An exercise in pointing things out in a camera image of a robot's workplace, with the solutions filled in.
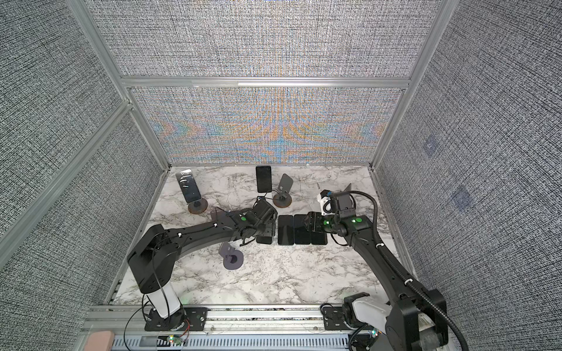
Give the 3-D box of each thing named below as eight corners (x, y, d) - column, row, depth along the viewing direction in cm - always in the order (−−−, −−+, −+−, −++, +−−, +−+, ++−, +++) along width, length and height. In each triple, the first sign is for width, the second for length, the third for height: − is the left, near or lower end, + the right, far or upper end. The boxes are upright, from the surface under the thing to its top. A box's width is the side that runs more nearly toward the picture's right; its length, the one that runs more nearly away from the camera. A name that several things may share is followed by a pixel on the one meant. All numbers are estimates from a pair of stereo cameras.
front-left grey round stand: (216, 260, 89) (212, 253, 83) (227, 247, 92) (224, 240, 87) (234, 274, 85) (231, 268, 80) (245, 259, 89) (243, 253, 84)
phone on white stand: (257, 195, 107) (255, 175, 96) (258, 186, 111) (256, 165, 100) (271, 195, 107) (270, 175, 96) (271, 186, 111) (270, 165, 100)
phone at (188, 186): (192, 212, 103) (179, 190, 90) (187, 195, 110) (174, 172, 96) (205, 207, 105) (194, 185, 92) (199, 191, 111) (189, 167, 98)
